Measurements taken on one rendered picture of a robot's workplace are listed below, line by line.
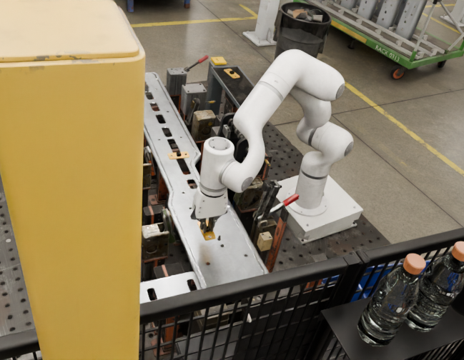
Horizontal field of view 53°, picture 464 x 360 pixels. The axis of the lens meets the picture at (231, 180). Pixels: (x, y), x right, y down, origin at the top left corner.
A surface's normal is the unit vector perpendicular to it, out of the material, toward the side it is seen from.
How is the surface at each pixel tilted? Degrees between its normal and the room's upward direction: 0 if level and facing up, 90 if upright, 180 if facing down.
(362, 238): 0
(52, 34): 0
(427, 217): 0
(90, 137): 90
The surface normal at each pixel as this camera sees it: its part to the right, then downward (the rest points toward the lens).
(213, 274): 0.14, -0.76
